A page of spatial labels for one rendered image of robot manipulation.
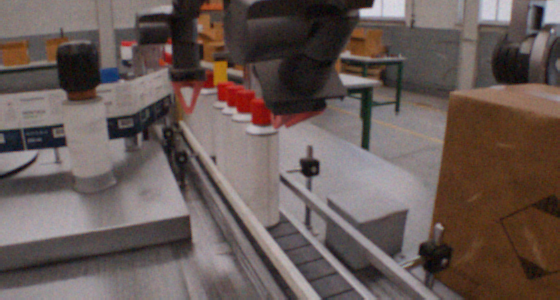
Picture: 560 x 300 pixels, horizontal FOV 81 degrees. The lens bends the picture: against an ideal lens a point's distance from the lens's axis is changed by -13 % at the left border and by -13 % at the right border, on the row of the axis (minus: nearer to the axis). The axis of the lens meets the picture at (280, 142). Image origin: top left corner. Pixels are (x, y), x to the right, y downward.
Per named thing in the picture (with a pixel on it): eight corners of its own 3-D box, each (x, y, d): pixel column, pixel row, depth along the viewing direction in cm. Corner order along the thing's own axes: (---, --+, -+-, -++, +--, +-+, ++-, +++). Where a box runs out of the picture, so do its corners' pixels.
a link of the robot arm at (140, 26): (203, -9, 68) (189, -19, 73) (142, -8, 62) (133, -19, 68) (198, 49, 74) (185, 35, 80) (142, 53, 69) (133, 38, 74)
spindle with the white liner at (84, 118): (76, 179, 77) (55, 42, 68) (115, 174, 81) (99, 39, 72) (72, 196, 70) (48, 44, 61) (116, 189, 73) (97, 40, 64)
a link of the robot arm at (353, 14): (375, 16, 34) (345, -20, 37) (316, 20, 32) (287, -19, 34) (347, 64, 40) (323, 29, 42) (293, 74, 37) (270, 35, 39)
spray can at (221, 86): (214, 176, 80) (209, 81, 74) (237, 173, 82) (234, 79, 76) (220, 186, 76) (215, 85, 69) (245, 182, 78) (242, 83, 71)
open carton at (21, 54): (-1, 67, 464) (-5, 41, 453) (4, 65, 500) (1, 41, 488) (29, 64, 484) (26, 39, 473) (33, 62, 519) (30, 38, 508)
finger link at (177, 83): (175, 117, 77) (172, 72, 74) (170, 110, 83) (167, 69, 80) (206, 114, 80) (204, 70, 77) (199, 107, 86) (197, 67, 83)
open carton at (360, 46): (341, 54, 510) (341, 27, 499) (365, 54, 530) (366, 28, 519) (360, 57, 475) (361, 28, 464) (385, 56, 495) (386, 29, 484)
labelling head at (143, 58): (136, 117, 130) (130, 44, 122) (172, 113, 135) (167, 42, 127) (139, 127, 117) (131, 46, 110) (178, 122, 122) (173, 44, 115)
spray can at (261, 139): (244, 217, 64) (239, 98, 57) (272, 211, 66) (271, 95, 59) (254, 232, 59) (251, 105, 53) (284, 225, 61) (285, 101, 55)
